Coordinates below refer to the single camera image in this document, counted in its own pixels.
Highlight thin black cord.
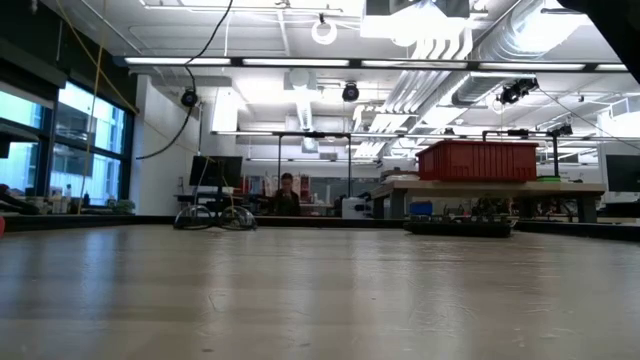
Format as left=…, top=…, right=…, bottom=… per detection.
left=134, top=0, right=235, bottom=161

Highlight person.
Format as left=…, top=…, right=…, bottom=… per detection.
left=272, top=172, right=303, bottom=217

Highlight white machine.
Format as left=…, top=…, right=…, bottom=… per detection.
left=341, top=196, right=370, bottom=220

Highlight black monitor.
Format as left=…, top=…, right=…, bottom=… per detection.
left=605, top=154, right=640, bottom=194
left=188, top=154, right=245, bottom=190

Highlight clear safety glasses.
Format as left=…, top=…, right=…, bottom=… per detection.
left=173, top=203, right=259, bottom=232

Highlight black keypad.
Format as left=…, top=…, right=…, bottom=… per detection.
left=402, top=212, right=515, bottom=239

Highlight red ribbed plastic bin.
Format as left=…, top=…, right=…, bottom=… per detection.
left=415, top=139, right=540, bottom=183

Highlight white ceiling unit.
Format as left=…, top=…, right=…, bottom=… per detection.
left=359, top=0, right=471, bottom=40

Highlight wooden top rolling workbench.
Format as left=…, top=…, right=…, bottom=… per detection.
left=372, top=178, right=609, bottom=225

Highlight large window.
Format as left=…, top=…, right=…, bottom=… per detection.
left=0, top=79, right=135, bottom=215

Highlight black metal rack frame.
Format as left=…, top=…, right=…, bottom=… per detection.
left=272, top=131, right=354, bottom=199

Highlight white ceiling ring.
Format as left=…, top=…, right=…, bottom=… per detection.
left=310, top=13, right=339, bottom=47

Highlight silver ventilation duct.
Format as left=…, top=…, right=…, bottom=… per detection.
left=451, top=72, right=540, bottom=107

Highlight black ceiling camera rig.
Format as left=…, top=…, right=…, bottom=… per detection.
left=496, top=77, right=540, bottom=106

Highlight yellow hanging cable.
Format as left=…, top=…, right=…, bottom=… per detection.
left=54, top=0, right=236, bottom=214

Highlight black camera stand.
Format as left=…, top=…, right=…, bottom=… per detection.
left=481, top=123, right=575, bottom=184

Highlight yellow extension cable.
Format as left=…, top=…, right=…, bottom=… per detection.
left=77, top=0, right=109, bottom=216

